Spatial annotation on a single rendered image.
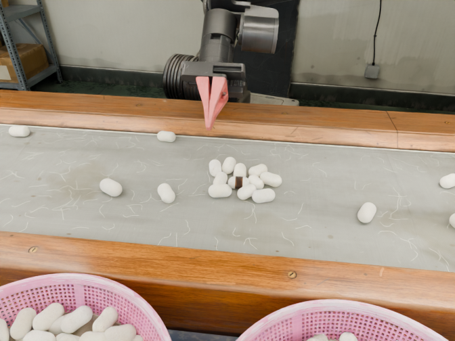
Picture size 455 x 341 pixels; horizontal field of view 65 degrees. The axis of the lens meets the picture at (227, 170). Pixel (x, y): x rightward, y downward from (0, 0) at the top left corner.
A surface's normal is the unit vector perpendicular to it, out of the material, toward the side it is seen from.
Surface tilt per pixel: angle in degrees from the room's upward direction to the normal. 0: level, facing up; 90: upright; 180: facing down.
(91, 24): 90
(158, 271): 0
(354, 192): 0
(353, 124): 0
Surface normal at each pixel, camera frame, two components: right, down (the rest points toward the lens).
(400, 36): -0.19, 0.57
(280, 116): 0.01, -0.82
